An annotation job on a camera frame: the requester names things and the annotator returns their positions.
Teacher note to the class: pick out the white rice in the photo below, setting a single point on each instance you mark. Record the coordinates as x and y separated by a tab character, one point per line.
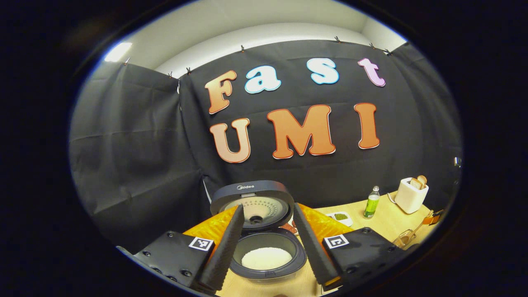
266	259

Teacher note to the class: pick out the green drink bottle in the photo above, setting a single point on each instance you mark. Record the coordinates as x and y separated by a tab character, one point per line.
371	206

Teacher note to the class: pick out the toast bread slice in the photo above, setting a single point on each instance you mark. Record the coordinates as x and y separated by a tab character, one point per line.
422	180
415	184

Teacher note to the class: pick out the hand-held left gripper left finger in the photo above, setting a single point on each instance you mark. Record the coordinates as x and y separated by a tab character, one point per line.
225	251

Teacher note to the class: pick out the white toaster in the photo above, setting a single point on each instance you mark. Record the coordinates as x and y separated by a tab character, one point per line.
410	200

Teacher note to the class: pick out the dark grey rice cooker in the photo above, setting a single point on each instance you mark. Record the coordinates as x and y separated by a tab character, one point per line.
264	194

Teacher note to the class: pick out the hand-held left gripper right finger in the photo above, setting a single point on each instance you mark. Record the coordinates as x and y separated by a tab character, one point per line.
315	251

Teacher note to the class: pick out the divided white bean dish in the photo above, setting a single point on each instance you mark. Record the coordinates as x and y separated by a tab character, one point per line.
340	217

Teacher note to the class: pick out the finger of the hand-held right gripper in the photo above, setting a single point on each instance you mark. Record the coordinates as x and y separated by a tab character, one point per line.
433	218

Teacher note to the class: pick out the clear chopstick holder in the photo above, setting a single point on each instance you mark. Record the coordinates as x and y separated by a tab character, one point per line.
402	240

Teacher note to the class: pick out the ceiling light panel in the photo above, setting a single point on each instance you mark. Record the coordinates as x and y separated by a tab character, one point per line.
117	52

